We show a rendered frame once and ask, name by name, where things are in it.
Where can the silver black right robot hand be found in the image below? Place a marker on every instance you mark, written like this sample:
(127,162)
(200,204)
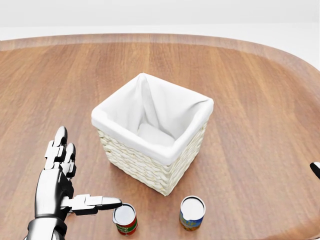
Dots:
(316,168)

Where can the blue yellow labelled tin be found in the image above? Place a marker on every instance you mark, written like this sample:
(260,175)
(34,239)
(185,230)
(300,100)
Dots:
(192,213)

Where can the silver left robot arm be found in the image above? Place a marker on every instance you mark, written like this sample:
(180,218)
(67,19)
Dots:
(45,228)

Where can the red labelled soup tin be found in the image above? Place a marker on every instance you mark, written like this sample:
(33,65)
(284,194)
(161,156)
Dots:
(125,220)

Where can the white lined wicker basket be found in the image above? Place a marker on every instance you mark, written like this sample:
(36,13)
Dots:
(152,132)

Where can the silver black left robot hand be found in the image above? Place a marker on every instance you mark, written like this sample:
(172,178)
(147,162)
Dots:
(48,190)

